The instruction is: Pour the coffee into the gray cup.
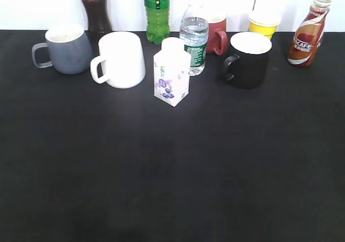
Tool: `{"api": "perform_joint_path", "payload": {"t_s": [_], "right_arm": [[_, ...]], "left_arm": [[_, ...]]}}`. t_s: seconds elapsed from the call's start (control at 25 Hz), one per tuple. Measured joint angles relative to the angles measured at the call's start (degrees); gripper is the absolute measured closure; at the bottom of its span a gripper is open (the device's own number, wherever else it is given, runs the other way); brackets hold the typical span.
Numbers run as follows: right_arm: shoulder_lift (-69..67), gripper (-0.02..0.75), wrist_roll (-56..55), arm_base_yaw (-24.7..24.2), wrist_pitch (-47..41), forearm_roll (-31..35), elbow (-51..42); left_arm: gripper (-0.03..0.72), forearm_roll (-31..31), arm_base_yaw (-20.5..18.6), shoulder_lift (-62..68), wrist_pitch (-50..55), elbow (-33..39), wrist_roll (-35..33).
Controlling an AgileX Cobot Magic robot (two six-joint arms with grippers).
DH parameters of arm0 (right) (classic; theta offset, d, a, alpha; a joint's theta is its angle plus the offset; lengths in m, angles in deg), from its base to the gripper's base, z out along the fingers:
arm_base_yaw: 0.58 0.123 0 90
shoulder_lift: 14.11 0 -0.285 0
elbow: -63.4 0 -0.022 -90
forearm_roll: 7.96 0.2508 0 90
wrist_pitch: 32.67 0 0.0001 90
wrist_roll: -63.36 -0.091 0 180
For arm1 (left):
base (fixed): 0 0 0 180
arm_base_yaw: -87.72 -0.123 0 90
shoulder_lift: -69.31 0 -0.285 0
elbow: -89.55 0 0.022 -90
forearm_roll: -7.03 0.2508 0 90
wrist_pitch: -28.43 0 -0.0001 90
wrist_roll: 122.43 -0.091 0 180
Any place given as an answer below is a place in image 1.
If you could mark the grey ceramic mug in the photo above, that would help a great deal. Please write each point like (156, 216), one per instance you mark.
(69, 49)

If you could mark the green sprite bottle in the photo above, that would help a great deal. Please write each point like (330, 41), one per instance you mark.
(157, 20)

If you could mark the dark cola bottle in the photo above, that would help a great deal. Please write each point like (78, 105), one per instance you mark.
(99, 23)

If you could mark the yellow paper cup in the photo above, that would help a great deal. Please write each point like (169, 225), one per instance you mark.
(264, 22)

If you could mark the clear water bottle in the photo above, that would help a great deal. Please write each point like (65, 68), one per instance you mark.
(194, 31)

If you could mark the black ceramic mug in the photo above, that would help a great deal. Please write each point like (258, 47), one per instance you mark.
(245, 65)

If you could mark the white purple milk carton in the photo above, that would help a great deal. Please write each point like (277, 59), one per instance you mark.
(171, 71)

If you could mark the red ceramic mug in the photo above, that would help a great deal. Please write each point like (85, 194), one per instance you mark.
(217, 39)

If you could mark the white ceramic mug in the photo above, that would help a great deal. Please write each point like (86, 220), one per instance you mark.
(120, 63)

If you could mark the brown nescafe coffee bottle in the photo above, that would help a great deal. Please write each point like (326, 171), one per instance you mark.
(308, 37)

